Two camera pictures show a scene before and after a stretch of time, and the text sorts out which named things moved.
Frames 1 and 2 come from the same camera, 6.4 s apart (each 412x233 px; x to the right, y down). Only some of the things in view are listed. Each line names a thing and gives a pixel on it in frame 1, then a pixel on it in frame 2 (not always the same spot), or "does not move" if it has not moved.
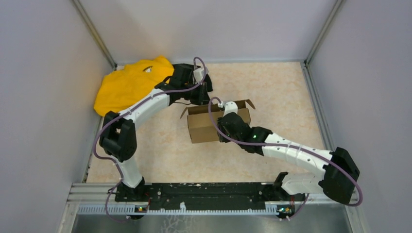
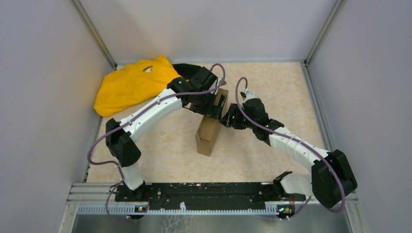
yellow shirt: x=118 y=88 does not move
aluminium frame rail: x=99 y=199 does not move
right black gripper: x=220 y=126 -> x=228 y=121
